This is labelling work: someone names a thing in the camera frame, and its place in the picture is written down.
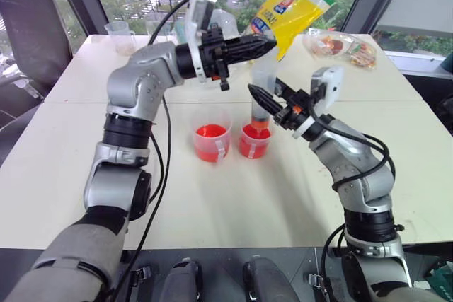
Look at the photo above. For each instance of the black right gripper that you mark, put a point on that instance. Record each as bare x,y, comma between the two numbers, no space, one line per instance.
293,112

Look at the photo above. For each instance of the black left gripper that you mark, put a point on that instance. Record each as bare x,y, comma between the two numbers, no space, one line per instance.
212,52

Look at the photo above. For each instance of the large clear plastic syringe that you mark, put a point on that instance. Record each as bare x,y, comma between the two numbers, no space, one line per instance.
261,75

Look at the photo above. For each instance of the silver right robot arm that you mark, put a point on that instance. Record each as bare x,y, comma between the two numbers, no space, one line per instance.
354,153

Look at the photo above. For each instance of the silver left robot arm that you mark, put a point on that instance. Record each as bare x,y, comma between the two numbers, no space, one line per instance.
141,72

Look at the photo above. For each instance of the small clear cup red liquid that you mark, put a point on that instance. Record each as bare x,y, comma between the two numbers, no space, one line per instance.
255,139

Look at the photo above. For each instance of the wide clear cup red liquid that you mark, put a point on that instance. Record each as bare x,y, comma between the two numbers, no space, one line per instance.
211,132

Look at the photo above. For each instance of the empty clear plastic cup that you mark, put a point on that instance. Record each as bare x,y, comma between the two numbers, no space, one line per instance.
154,29

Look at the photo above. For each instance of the clear plastic measuring cup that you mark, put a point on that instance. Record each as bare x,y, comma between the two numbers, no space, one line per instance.
121,36

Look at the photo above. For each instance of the yellow plastic bag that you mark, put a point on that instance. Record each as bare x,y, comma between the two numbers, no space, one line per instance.
293,8

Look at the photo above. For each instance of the clear plastic snack package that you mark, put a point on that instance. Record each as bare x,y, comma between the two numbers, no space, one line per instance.
339,47

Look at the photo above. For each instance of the dark rounded shape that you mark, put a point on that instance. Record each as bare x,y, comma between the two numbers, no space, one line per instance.
265,280
184,280

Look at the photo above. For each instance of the black office chair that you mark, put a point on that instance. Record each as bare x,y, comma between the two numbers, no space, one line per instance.
32,33

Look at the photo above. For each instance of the green printed bag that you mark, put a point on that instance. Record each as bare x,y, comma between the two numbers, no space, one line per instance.
439,275

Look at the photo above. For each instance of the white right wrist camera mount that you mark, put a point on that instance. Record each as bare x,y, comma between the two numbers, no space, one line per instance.
332,82

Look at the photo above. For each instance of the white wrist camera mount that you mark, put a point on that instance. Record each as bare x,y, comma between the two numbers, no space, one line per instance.
332,82
198,12

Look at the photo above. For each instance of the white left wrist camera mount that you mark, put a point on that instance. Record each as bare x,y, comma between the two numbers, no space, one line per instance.
198,12

